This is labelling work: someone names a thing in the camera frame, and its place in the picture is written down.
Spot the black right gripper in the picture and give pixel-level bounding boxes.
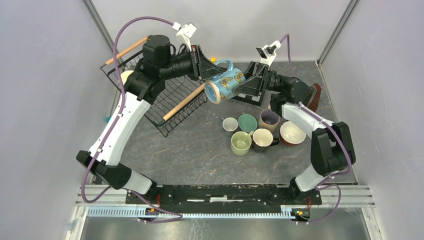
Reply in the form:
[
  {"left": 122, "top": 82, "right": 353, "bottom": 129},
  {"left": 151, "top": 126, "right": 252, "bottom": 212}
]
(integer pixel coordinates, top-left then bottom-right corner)
[{"left": 226, "top": 61, "right": 289, "bottom": 98}]

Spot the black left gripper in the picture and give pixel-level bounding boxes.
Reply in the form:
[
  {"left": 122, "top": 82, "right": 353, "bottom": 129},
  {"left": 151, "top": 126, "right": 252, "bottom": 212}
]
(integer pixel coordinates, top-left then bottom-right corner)
[{"left": 159, "top": 44, "right": 223, "bottom": 82}]

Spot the cream mug left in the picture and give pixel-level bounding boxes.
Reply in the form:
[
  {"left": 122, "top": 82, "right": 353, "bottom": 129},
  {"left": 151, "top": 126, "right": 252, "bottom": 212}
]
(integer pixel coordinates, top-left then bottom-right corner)
[{"left": 120, "top": 70, "right": 134, "bottom": 86}]

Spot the small green teacup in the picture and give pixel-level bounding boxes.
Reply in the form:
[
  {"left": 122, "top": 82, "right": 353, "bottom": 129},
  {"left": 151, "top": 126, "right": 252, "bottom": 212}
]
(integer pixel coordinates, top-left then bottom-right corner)
[{"left": 237, "top": 113, "right": 258, "bottom": 133}]

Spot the left wooden rack handle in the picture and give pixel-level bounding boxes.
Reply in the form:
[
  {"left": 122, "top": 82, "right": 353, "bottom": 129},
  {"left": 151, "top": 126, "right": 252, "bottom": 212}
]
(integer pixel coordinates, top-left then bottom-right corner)
[{"left": 116, "top": 36, "right": 148, "bottom": 60}]

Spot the right wooden rack handle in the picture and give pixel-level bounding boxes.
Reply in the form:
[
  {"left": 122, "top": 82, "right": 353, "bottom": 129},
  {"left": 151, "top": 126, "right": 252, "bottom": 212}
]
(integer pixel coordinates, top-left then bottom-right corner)
[{"left": 162, "top": 83, "right": 205, "bottom": 121}]

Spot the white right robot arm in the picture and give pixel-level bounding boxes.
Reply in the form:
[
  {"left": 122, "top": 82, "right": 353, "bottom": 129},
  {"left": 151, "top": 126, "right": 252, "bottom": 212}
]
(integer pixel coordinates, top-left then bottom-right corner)
[{"left": 235, "top": 61, "right": 356, "bottom": 204}]

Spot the grey blue mug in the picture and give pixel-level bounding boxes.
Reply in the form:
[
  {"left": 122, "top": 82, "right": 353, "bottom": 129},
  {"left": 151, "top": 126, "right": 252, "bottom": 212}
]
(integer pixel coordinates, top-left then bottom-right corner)
[{"left": 221, "top": 117, "right": 239, "bottom": 134}]

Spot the brown wooden metronome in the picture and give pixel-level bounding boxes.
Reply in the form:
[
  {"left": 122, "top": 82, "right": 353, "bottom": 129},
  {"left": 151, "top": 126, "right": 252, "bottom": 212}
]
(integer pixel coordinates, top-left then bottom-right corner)
[{"left": 306, "top": 83, "right": 322, "bottom": 113}]

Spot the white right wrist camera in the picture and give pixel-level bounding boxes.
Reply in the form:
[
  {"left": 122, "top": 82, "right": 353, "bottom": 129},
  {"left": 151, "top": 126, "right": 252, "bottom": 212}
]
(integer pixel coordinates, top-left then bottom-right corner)
[{"left": 256, "top": 40, "right": 282, "bottom": 67}]

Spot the aluminium rail frame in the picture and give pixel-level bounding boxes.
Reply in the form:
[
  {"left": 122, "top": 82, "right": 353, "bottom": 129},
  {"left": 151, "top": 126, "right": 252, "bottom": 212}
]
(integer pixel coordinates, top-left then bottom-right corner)
[{"left": 64, "top": 125, "right": 377, "bottom": 240}]

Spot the black white chessboard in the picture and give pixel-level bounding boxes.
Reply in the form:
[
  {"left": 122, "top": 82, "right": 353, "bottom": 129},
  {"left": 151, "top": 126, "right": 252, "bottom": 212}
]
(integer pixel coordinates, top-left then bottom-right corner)
[{"left": 232, "top": 94, "right": 265, "bottom": 107}]

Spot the glossy black mug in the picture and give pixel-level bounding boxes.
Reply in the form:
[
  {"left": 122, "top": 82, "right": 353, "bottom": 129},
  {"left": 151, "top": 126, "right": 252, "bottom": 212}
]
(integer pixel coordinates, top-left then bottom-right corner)
[{"left": 249, "top": 128, "right": 281, "bottom": 153}]

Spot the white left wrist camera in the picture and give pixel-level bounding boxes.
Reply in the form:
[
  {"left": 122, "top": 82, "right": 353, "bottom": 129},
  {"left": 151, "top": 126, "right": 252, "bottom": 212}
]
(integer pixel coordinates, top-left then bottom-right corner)
[{"left": 172, "top": 21, "right": 197, "bottom": 52}]

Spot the pink iridescent mug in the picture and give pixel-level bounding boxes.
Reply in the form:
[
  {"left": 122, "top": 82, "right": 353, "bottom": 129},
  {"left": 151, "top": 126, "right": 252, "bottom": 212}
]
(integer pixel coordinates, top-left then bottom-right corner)
[{"left": 258, "top": 108, "right": 281, "bottom": 133}]

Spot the light green mug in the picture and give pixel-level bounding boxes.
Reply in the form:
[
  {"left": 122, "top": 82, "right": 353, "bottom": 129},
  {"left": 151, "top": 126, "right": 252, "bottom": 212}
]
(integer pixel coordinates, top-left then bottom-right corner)
[{"left": 230, "top": 131, "right": 252, "bottom": 157}]

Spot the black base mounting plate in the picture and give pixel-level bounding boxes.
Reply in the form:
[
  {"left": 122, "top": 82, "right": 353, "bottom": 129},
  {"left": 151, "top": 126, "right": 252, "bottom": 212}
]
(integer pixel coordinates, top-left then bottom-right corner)
[{"left": 144, "top": 184, "right": 322, "bottom": 214}]

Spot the wooden rack handle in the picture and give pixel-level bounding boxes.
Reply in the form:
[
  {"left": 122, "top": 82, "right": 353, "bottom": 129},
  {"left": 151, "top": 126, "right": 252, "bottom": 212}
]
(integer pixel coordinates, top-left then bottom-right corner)
[
  {"left": 162, "top": 83, "right": 205, "bottom": 121},
  {"left": 116, "top": 36, "right": 148, "bottom": 60}
]

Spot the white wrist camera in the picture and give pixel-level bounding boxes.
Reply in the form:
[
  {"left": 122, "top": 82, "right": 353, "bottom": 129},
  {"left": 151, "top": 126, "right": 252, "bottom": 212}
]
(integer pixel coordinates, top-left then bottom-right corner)
[
  {"left": 256, "top": 40, "right": 282, "bottom": 67},
  {"left": 172, "top": 21, "right": 197, "bottom": 52}
]

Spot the black wire dish rack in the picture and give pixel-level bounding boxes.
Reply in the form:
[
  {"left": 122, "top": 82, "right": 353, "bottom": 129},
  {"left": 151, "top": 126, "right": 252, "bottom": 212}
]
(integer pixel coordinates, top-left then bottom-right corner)
[{"left": 99, "top": 50, "right": 207, "bottom": 138}]

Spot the blue bottomed mug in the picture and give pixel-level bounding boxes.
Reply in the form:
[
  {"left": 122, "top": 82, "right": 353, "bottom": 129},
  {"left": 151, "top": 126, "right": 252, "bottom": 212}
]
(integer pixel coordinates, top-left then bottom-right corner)
[{"left": 204, "top": 59, "right": 246, "bottom": 105}]

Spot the red floral mug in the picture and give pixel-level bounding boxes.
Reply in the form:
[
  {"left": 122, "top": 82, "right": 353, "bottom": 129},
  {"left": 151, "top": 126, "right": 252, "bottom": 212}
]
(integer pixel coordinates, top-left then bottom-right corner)
[{"left": 279, "top": 121, "right": 307, "bottom": 146}]

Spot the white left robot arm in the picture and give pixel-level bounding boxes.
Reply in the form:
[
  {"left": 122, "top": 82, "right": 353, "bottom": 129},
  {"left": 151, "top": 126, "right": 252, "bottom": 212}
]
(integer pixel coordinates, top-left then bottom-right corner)
[{"left": 76, "top": 35, "right": 224, "bottom": 204}]

